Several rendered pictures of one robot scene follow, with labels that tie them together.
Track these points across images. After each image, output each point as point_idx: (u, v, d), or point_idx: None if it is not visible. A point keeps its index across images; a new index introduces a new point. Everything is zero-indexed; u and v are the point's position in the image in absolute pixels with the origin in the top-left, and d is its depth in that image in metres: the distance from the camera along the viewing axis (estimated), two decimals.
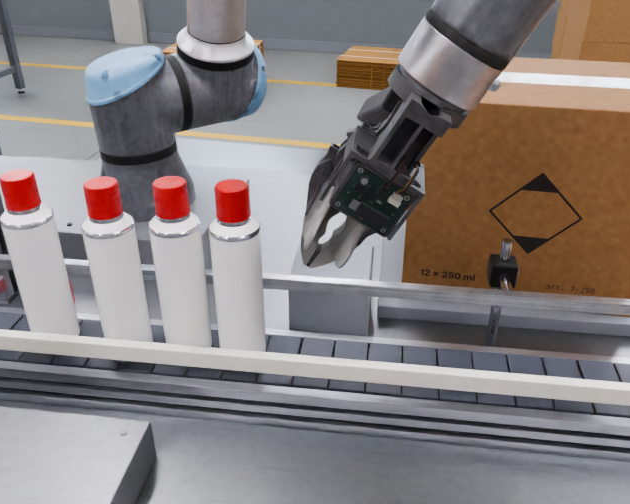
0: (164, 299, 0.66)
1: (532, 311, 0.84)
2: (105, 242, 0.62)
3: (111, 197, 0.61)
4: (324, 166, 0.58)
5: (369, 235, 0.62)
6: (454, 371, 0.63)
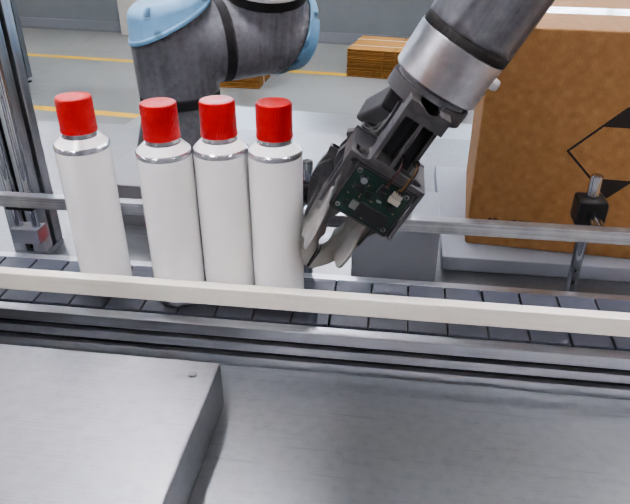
0: (209, 232, 0.62)
1: (608, 262, 0.78)
2: (163, 167, 0.57)
3: (170, 117, 0.56)
4: (324, 166, 0.58)
5: (369, 235, 0.62)
6: (550, 310, 0.58)
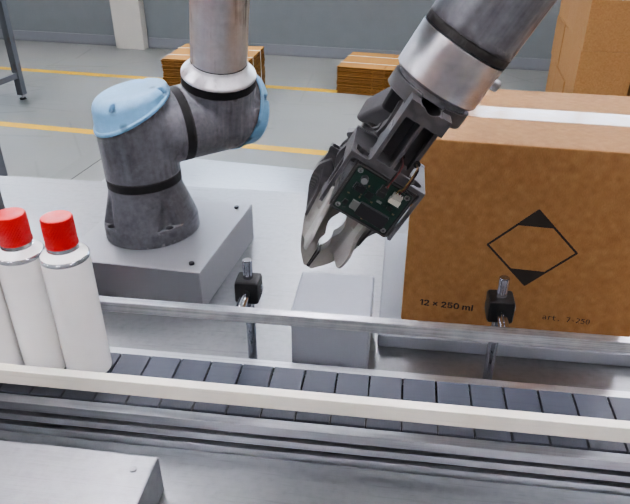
0: (14, 321, 0.71)
1: None
2: None
3: None
4: (324, 166, 0.58)
5: (369, 235, 0.62)
6: (453, 408, 0.65)
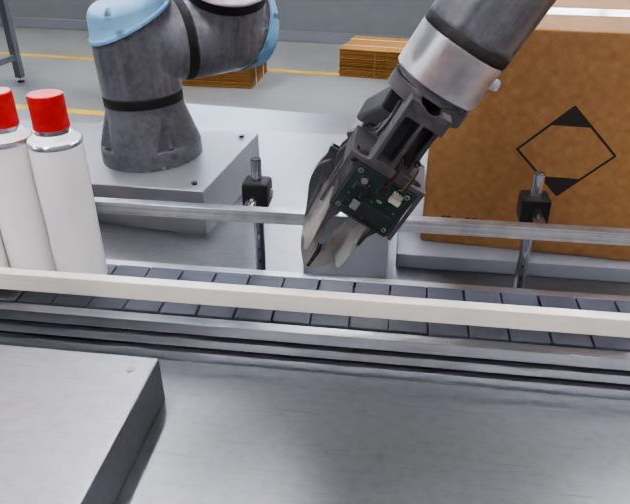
0: None
1: (560, 259, 0.79)
2: None
3: None
4: (324, 166, 0.58)
5: (369, 235, 0.62)
6: (486, 306, 0.59)
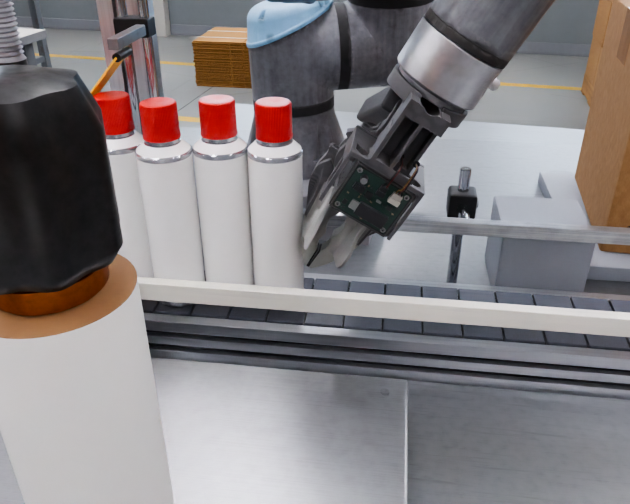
0: (208, 231, 0.62)
1: None
2: (167, 167, 0.57)
3: (172, 116, 0.56)
4: (324, 166, 0.58)
5: (369, 235, 0.62)
6: None
